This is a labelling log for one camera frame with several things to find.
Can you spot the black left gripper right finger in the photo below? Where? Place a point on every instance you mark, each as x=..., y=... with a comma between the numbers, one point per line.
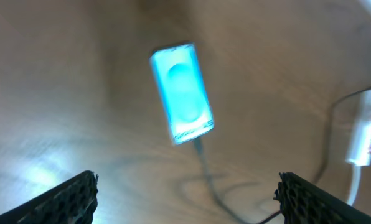
x=301, y=202

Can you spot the turquoise screen smartphone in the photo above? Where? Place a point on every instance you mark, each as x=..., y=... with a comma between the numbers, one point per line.
x=181, y=87

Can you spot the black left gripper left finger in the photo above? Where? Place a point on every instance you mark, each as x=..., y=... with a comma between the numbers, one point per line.
x=72, y=202

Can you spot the white power strip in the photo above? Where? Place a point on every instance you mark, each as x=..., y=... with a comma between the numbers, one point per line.
x=359, y=151

